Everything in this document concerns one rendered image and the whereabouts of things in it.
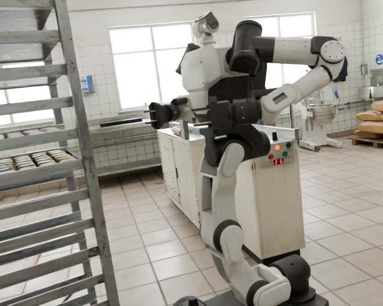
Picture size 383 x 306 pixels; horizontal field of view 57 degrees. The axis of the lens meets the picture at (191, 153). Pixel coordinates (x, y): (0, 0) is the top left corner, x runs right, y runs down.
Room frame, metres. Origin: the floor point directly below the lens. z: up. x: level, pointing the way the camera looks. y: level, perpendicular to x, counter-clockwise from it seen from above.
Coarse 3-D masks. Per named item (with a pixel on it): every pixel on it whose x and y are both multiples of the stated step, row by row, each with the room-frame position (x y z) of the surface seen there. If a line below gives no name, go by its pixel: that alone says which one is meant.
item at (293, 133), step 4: (252, 124) 2.79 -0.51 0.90; (256, 124) 2.76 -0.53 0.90; (256, 128) 2.71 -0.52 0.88; (260, 128) 2.64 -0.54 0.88; (264, 128) 2.58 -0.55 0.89; (268, 128) 2.52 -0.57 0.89; (272, 128) 2.46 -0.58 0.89; (276, 128) 2.42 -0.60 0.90; (280, 128) 2.37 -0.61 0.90; (284, 128) 2.34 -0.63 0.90; (288, 128) 2.32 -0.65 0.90; (264, 132) 2.58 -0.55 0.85; (268, 132) 2.53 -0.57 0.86; (280, 132) 2.37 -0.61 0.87; (284, 132) 2.32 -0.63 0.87; (288, 132) 2.27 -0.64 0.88; (292, 132) 2.23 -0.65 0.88; (296, 132) 2.21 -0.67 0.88; (280, 136) 2.37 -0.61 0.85; (284, 136) 2.33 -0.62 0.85; (288, 136) 2.28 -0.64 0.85; (292, 136) 2.23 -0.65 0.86; (296, 136) 2.21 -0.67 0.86
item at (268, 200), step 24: (240, 168) 2.32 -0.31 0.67; (264, 168) 2.18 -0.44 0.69; (288, 168) 2.22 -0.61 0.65; (240, 192) 2.37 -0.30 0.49; (264, 192) 2.17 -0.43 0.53; (288, 192) 2.22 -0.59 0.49; (240, 216) 2.41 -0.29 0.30; (264, 216) 2.17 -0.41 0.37; (288, 216) 2.21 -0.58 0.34; (264, 240) 2.16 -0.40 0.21; (288, 240) 2.21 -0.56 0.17; (264, 264) 2.19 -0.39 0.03
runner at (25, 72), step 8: (48, 64) 0.99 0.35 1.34; (56, 64) 1.00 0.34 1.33; (0, 72) 0.94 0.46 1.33; (8, 72) 0.95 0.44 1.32; (16, 72) 0.96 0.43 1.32; (24, 72) 0.97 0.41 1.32; (32, 72) 0.98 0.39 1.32; (40, 72) 0.98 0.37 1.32; (48, 72) 0.99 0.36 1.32; (56, 72) 1.00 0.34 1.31; (64, 72) 1.01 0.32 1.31; (0, 80) 0.95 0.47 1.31
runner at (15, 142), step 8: (72, 128) 1.01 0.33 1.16; (24, 136) 0.95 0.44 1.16; (32, 136) 0.96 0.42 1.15; (40, 136) 0.97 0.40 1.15; (48, 136) 0.98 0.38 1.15; (56, 136) 0.99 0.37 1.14; (64, 136) 1.00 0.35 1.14; (72, 136) 1.01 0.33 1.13; (0, 144) 0.92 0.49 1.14; (8, 144) 0.93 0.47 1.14; (16, 144) 0.94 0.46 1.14; (24, 144) 0.95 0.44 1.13; (32, 144) 0.96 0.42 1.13
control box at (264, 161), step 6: (276, 144) 2.17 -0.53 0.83; (282, 144) 2.18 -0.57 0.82; (270, 150) 2.16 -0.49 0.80; (276, 150) 2.17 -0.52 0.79; (282, 150) 2.18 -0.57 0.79; (288, 150) 2.19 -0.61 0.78; (264, 156) 2.14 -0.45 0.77; (276, 156) 2.17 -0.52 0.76; (282, 156) 2.18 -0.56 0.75; (288, 156) 2.19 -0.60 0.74; (294, 156) 2.20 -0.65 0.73; (264, 162) 2.14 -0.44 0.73; (270, 162) 2.15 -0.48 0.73; (288, 162) 2.19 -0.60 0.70
